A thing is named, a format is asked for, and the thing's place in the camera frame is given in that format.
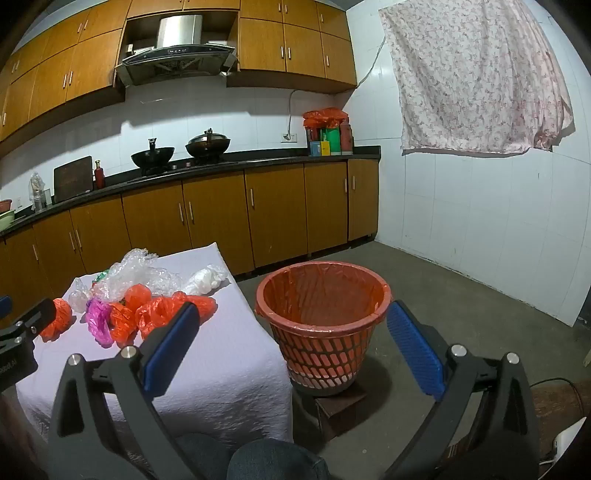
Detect black open wok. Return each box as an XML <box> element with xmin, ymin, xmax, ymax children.
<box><xmin>130</xmin><ymin>137</ymin><xmax>176</xmax><ymax>176</ymax></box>

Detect wooden lower kitchen cabinets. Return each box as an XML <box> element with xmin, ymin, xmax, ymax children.
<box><xmin>0</xmin><ymin>157</ymin><xmax>380</xmax><ymax>305</ymax></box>

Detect black wok with lid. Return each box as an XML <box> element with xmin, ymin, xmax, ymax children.
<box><xmin>185</xmin><ymin>128</ymin><xmax>232</xmax><ymax>163</ymax></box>

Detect white device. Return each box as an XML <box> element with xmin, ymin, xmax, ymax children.
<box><xmin>538</xmin><ymin>418</ymin><xmax>587</xmax><ymax>467</ymax></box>

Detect table with white cloth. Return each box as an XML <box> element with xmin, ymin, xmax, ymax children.
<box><xmin>16</xmin><ymin>242</ymin><xmax>294</xmax><ymax>444</ymax></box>

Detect wooden upper wall cabinets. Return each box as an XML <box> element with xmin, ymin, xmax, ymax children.
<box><xmin>0</xmin><ymin>0</ymin><xmax>358</xmax><ymax>144</ymax></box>

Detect gas cooktop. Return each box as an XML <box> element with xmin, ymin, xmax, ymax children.
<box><xmin>134</xmin><ymin>159</ymin><xmax>227</xmax><ymax>177</ymax></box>

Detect glass jar with plastic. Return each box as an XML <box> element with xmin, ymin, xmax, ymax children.
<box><xmin>29</xmin><ymin>172</ymin><xmax>51</xmax><ymax>213</ymax></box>

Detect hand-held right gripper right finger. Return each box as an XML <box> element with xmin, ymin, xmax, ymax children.
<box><xmin>383</xmin><ymin>300</ymin><xmax>541</xmax><ymax>480</ymax></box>

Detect black kitchen countertop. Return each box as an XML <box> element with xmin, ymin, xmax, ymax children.
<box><xmin>0</xmin><ymin>145</ymin><xmax>382</xmax><ymax>238</ymax></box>

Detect small white bubble wrap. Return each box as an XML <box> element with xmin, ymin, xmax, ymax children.
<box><xmin>185</xmin><ymin>264</ymin><xmax>229</xmax><ymax>296</ymax></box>

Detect orange plastic waste basket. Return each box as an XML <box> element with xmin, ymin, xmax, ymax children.
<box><xmin>255</xmin><ymin>261</ymin><xmax>392</xmax><ymax>398</ymax></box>

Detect pink plastic bag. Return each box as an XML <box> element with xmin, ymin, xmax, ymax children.
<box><xmin>85</xmin><ymin>298</ymin><xmax>115</xmax><ymax>348</ymax></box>

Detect brown wooden block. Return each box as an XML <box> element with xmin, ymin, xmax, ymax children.
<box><xmin>316</xmin><ymin>385</ymin><xmax>370</xmax><ymax>441</ymax></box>

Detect grey wall cable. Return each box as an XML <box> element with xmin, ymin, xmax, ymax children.
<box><xmin>287</xmin><ymin>34</ymin><xmax>387</xmax><ymax>139</ymax></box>

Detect large clear bubble wrap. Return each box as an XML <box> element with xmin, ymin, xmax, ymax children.
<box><xmin>95</xmin><ymin>248</ymin><xmax>183</xmax><ymax>301</ymax></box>

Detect floral hanging cloth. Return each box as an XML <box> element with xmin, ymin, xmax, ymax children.
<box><xmin>379</xmin><ymin>0</ymin><xmax>575</xmax><ymax>158</ymax></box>

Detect steel range hood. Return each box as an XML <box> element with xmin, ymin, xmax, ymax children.
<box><xmin>115</xmin><ymin>15</ymin><xmax>238</xmax><ymax>86</ymax></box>

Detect small clear plastic bag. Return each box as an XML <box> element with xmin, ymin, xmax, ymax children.
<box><xmin>68</xmin><ymin>277</ymin><xmax>94</xmax><ymax>313</ymax></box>

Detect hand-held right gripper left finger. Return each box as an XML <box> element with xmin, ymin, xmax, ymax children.
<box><xmin>48</xmin><ymin>302</ymin><xmax>204</xmax><ymax>480</ymax></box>

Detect person's jeans leg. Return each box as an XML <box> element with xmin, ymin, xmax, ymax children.
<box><xmin>178</xmin><ymin>434</ymin><xmax>331</xmax><ymax>480</ymax></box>

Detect dark cutting board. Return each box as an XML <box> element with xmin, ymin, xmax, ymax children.
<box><xmin>53</xmin><ymin>155</ymin><xmax>94</xmax><ymax>204</ymax></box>

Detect orange bag on boxes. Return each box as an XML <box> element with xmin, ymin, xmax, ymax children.
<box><xmin>302</xmin><ymin>107</ymin><xmax>348</xmax><ymax>131</ymax></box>

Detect black floor cable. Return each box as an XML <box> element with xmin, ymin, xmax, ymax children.
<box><xmin>529</xmin><ymin>377</ymin><xmax>589</xmax><ymax>416</ymax></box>

